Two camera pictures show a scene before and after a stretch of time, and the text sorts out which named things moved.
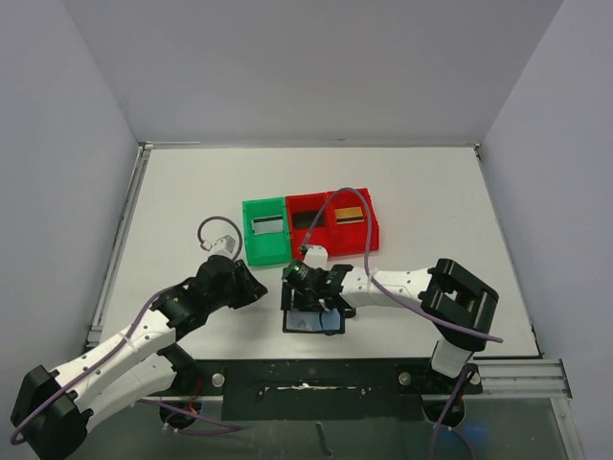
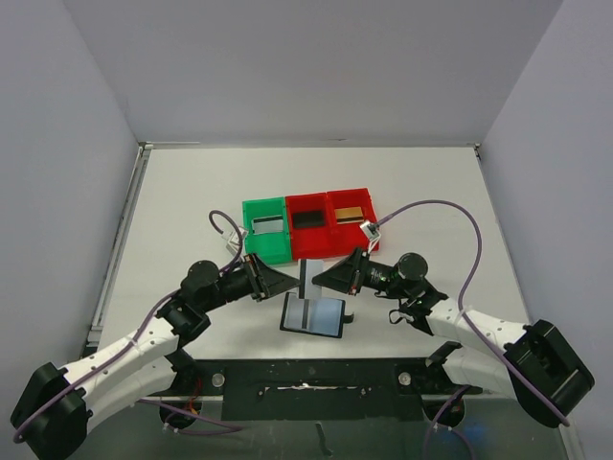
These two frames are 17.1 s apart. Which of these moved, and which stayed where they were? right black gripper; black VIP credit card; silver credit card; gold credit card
Moved: right black gripper
Stayed: silver credit card; black VIP credit card; gold credit card
